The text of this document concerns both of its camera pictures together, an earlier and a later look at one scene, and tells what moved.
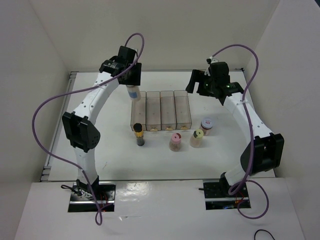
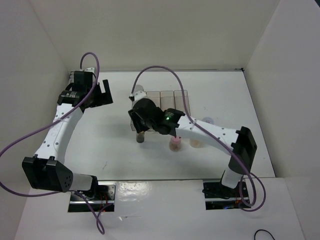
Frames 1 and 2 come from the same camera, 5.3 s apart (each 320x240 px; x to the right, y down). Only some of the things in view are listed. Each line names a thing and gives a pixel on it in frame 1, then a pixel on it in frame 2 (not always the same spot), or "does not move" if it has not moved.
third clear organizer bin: x=168 y=112 does not move
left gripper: x=136 y=80 -> x=104 y=98
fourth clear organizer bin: x=183 y=113 does not move
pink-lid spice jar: x=174 y=144 does not move
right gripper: x=202 y=76 -> x=135 y=118
